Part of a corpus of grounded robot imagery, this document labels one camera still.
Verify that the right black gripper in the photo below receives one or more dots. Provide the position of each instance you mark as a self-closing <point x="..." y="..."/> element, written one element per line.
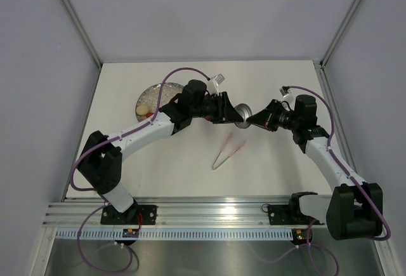
<point x="263" y="118"/>

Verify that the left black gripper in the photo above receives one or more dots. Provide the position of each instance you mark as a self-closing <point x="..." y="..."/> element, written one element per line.
<point x="225" y="113"/>

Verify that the silver tin lid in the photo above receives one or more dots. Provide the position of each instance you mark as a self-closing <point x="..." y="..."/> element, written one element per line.
<point x="245" y="112"/>

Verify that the beige dumpling toy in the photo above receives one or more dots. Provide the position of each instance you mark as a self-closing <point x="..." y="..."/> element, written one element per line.
<point x="142" y="109"/>

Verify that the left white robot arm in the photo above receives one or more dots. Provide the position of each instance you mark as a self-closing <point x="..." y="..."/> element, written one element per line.
<point x="102" y="157"/>

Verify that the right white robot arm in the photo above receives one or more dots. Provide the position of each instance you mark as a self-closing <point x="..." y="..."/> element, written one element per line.
<point x="355" y="208"/>

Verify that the speckled round plate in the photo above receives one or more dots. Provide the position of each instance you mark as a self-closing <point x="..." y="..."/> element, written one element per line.
<point x="150" y="96"/>

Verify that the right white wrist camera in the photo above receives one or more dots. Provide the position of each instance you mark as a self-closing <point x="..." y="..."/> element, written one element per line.
<point x="286" y="94"/>

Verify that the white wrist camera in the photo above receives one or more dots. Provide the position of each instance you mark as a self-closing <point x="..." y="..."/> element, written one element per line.
<point x="213" y="84"/>
<point x="286" y="94"/>

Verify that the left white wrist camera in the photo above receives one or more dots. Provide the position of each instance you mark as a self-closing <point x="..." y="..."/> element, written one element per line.
<point x="213" y="84"/>

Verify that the aluminium mounting rail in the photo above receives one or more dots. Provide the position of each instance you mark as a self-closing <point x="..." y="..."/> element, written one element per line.
<point x="175" y="212"/>

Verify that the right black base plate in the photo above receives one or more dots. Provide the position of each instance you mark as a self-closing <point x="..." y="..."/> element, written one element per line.
<point x="284" y="215"/>

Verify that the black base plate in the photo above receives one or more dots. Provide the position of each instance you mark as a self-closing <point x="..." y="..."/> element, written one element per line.
<point x="284" y="215"/>
<point x="135" y="215"/>

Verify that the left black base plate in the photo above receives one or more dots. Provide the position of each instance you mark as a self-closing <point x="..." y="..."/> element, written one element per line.
<point x="135" y="215"/>

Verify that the right aluminium frame post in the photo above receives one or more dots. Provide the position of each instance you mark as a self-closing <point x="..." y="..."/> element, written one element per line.
<point x="339" y="34"/>

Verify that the aluminium frame post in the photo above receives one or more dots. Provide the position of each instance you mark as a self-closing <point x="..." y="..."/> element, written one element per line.
<point x="81" y="32"/>
<point x="339" y="34"/>

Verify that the white slotted cable duct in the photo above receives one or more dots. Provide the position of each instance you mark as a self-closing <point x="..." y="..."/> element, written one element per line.
<point x="178" y="234"/>

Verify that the left aluminium frame post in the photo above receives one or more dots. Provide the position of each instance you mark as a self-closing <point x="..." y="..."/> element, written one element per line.
<point x="81" y="32"/>

